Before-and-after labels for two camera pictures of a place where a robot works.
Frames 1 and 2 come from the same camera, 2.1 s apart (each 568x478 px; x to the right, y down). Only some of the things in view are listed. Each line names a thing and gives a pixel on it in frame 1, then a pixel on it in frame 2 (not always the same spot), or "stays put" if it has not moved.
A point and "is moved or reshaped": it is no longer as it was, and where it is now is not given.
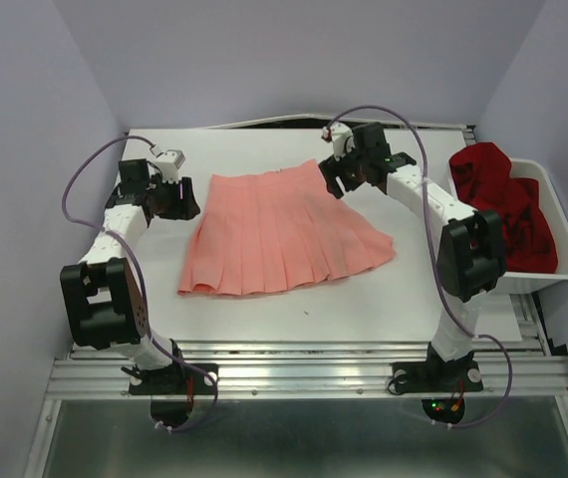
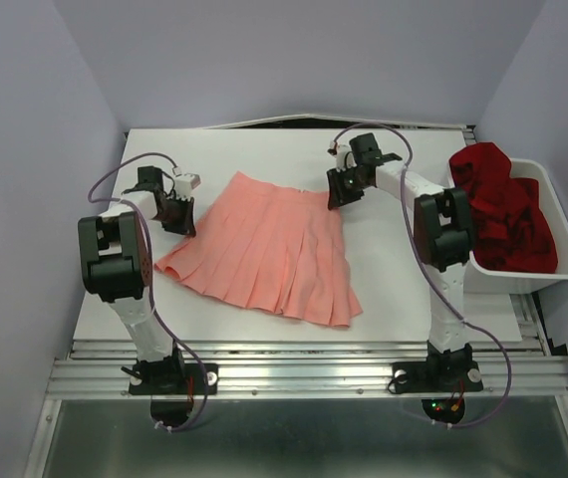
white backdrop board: x=334 y=119 stays put
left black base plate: x=176 y=379 stays put
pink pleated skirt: x=275 y=228 is moved or reshaped
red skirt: x=481 y=178 stays put
